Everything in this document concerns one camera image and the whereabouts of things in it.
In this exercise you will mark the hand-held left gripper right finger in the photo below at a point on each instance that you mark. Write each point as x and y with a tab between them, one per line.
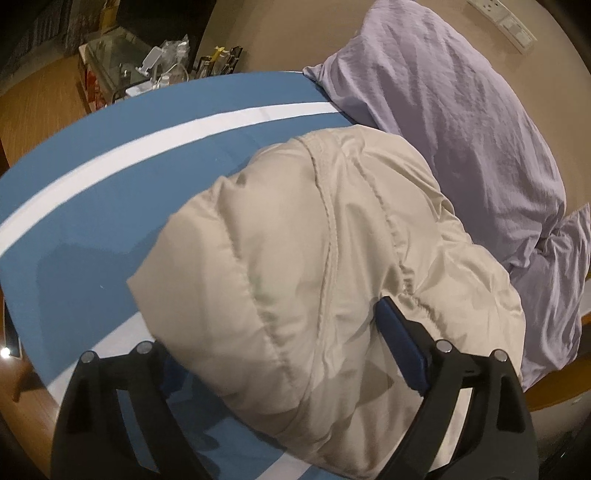
399	344

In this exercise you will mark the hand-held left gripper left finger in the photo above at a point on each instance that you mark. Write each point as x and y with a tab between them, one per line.
150	369

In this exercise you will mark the beige puffer jacket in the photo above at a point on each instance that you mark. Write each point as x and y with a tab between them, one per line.
323	258

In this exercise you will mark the small purple pillow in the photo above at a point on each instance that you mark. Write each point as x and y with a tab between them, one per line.
558	300

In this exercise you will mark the bed with blue striped sheet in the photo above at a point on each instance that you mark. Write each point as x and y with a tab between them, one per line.
115	194

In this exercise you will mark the large purple pillow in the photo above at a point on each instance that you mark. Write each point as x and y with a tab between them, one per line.
452	115

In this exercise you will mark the white phone stand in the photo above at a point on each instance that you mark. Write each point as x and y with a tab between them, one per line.
150	62

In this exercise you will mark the glass-topped bedside table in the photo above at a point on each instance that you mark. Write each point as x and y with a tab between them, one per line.
113	60

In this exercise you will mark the clear plastic bag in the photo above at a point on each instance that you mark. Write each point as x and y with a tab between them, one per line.
176	51

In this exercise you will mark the small yellow item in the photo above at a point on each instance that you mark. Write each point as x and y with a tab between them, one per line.
218	51

